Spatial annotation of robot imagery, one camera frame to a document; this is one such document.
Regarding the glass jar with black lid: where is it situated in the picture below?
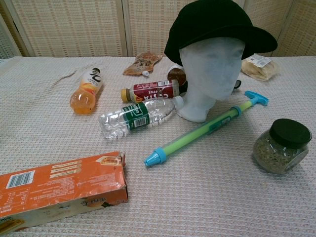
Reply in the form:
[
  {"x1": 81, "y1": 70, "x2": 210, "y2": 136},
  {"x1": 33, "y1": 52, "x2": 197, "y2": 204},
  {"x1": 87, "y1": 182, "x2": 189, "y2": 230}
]
[{"x1": 252, "y1": 118, "x2": 313, "y2": 175}]

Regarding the orange juice bottle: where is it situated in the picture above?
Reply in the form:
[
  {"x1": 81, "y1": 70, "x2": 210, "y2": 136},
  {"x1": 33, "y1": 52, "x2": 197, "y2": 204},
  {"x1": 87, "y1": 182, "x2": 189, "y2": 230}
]
[{"x1": 70, "y1": 67, "x2": 104, "y2": 115}]

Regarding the green blue water pump toy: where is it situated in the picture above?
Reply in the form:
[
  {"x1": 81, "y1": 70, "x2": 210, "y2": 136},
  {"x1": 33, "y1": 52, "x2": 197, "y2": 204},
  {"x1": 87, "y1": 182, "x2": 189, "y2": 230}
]
[{"x1": 143, "y1": 90, "x2": 270, "y2": 168}]

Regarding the red label coffee bottle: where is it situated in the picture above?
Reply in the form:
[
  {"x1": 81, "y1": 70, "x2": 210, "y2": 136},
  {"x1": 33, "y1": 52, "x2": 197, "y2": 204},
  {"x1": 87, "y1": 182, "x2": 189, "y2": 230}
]
[{"x1": 120, "y1": 79, "x2": 180, "y2": 103}]

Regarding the white foam mannequin head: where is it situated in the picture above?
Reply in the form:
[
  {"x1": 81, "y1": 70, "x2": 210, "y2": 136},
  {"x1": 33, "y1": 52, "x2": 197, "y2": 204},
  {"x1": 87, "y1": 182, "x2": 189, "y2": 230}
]
[{"x1": 176, "y1": 37, "x2": 245, "y2": 122}]

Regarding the bread in clear wrapper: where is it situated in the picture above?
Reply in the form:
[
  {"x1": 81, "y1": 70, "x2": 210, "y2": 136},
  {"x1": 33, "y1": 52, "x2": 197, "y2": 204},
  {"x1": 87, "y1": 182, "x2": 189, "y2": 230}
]
[{"x1": 240, "y1": 54, "x2": 279, "y2": 81}]

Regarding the black brimmed hat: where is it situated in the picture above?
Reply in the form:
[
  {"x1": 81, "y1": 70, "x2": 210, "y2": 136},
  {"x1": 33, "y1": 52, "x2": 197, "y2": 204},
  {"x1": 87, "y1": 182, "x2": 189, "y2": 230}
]
[{"x1": 163, "y1": 0, "x2": 278, "y2": 67}]

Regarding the orange cardboard snack box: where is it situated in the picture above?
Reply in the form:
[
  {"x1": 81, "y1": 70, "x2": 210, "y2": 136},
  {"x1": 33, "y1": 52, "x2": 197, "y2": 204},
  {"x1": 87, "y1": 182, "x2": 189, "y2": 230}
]
[{"x1": 0, "y1": 151, "x2": 129, "y2": 235}]

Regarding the white woven tablecloth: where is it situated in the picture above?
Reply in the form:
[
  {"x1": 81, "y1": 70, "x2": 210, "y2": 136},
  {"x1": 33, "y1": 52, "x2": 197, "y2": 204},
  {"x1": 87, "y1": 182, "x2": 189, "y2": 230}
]
[{"x1": 0, "y1": 55, "x2": 316, "y2": 237}]

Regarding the brown spout pouch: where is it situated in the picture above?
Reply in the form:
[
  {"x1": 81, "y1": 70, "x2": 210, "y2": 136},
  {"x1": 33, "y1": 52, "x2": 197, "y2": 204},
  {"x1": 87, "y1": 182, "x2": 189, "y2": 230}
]
[{"x1": 122, "y1": 52, "x2": 163, "y2": 77}]

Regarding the beige woven folding screen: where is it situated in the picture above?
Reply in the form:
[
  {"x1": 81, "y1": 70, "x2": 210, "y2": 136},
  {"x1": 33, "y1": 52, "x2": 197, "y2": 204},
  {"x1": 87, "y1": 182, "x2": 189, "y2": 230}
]
[{"x1": 0, "y1": 0, "x2": 316, "y2": 60}]

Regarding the clear water bottle green label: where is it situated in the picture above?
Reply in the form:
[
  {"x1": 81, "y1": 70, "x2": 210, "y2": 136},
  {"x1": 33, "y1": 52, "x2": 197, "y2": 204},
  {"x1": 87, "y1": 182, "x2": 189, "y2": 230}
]
[{"x1": 98, "y1": 96, "x2": 185, "y2": 139}]

